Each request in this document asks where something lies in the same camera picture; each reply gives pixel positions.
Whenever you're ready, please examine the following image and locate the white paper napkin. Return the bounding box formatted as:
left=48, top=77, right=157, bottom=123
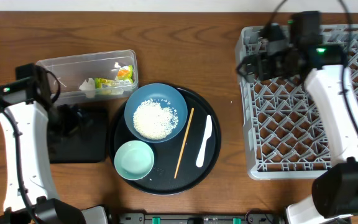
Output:
left=79, top=78, right=96, bottom=91

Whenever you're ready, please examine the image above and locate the green yellow snack wrapper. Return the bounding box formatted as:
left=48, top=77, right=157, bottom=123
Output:
left=94, top=65, right=134, bottom=95

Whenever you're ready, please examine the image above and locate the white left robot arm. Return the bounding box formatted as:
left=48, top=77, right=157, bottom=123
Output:
left=0, top=63, right=222, bottom=223

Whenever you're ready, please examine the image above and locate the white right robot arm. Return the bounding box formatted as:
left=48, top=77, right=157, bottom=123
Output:
left=256, top=45, right=358, bottom=223

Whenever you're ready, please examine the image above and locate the grey dishwasher rack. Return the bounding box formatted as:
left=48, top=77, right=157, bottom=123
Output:
left=237, top=24, right=358, bottom=180

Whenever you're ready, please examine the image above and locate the black rectangular tray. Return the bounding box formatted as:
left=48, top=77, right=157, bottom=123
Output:
left=47, top=105, right=109, bottom=164

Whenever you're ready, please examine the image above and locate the clear plastic bin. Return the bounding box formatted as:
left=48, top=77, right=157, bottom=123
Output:
left=36, top=50, right=139, bottom=105

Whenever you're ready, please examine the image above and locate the wooden chopstick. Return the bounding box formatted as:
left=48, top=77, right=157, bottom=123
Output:
left=174, top=108, right=195, bottom=179

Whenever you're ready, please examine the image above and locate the mint green bowl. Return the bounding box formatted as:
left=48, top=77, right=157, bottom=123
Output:
left=114, top=140, right=155, bottom=180

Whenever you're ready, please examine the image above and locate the pile of white rice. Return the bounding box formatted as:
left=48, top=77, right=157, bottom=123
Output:
left=133, top=98, right=178, bottom=140

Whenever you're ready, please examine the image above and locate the blue plate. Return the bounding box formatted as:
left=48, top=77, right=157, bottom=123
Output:
left=124, top=83, right=188, bottom=143

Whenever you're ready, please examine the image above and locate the white plastic knife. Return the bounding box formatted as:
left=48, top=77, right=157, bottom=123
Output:
left=196, top=115, right=213, bottom=168

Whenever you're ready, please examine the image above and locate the round black tray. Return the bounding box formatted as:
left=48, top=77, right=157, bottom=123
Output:
left=109, top=88, right=221, bottom=195

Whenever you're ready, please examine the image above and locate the black rail with green clips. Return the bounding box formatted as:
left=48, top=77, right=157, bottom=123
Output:
left=115, top=210, right=287, bottom=224

